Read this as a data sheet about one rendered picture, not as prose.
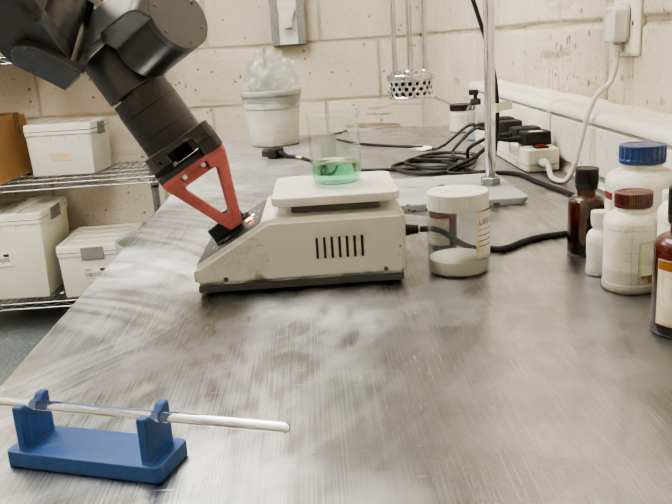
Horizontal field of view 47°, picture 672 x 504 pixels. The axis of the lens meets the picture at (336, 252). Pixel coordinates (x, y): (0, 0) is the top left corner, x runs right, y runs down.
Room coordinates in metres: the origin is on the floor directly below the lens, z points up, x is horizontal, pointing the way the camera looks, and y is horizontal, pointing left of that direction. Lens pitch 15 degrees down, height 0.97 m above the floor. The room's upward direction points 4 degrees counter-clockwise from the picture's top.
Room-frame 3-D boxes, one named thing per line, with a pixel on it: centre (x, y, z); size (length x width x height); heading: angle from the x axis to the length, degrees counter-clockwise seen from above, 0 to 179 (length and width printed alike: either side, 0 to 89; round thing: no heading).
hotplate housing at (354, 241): (0.75, 0.02, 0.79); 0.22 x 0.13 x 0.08; 91
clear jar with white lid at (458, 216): (0.72, -0.12, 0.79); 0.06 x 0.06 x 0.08
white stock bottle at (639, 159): (0.71, -0.29, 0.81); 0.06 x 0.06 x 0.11
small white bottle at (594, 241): (0.68, -0.24, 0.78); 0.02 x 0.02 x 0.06
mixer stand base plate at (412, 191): (1.09, -0.11, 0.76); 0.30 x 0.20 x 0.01; 91
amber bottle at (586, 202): (0.75, -0.25, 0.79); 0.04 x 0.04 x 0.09
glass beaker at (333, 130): (0.75, -0.01, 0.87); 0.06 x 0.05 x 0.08; 43
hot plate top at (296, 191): (0.75, 0.00, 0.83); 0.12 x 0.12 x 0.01; 1
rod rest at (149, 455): (0.40, 0.14, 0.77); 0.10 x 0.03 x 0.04; 72
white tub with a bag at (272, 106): (1.80, 0.12, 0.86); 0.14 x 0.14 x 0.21
